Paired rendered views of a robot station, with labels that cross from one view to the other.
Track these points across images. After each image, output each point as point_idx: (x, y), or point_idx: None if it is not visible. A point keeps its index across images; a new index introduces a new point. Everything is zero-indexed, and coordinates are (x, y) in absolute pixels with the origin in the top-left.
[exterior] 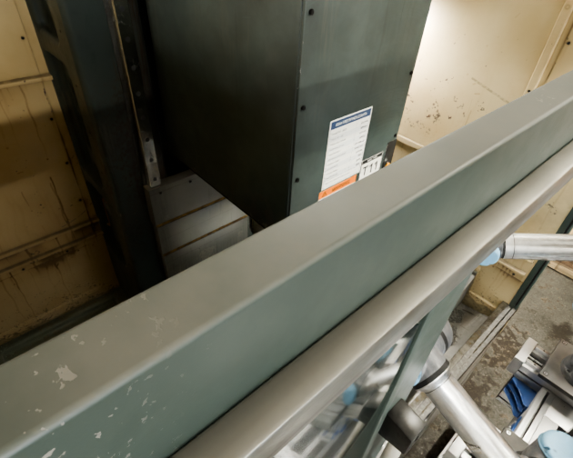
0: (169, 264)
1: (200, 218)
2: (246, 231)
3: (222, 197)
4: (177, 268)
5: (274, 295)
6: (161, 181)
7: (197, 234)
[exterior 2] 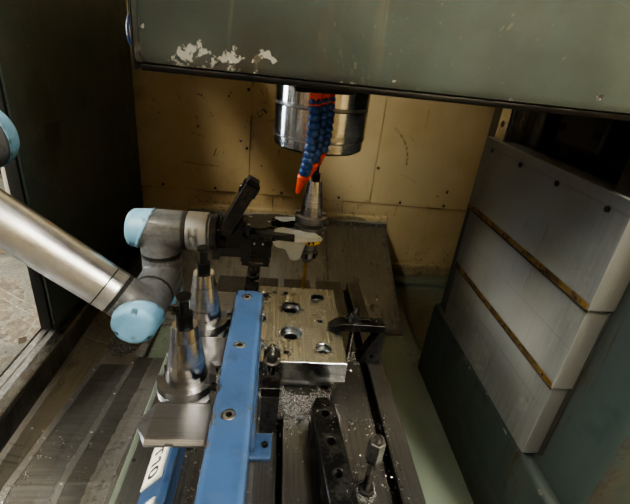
0: (453, 290)
1: (500, 261)
2: (530, 421)
3: (534, 258)
4: (454, 311)
5: None
6: (514, 143)
7: (485, 288)
